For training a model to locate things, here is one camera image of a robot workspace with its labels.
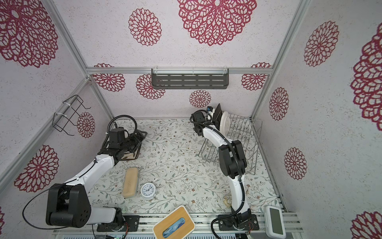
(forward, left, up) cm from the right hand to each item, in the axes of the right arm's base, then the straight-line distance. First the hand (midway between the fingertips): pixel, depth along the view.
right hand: (215, 120), depth 96 cm
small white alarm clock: (-42, +38, -13) cm, 58 cm away
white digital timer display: (-55, -25, -14) cm, 62 cm away
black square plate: (+3, -1, +1) cm, 3 cm away
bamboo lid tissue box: (-57, +20, -13) cm, 62 cm away
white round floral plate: (0, -6, -2) cm, 6 cm away
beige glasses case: (-37, +50, -13) cm, 64 cm away
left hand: (-17, +43, 0) cm, 46 cm away
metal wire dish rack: (+11, -27, -22) cm, 37 cm away
